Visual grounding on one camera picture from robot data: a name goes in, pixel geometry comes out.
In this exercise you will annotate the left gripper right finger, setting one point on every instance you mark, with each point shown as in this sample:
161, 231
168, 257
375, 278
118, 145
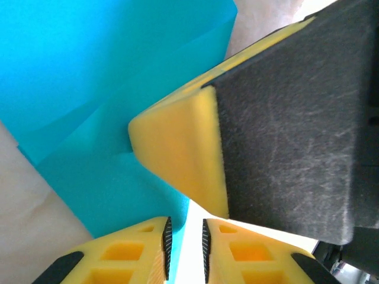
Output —
251, 263

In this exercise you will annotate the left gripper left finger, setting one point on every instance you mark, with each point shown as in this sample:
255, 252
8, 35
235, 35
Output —
118, 260

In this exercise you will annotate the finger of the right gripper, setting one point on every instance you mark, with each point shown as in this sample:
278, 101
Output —
281, 133
231, 60

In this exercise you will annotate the teal cloth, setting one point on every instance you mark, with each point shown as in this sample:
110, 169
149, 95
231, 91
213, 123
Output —
89, 74

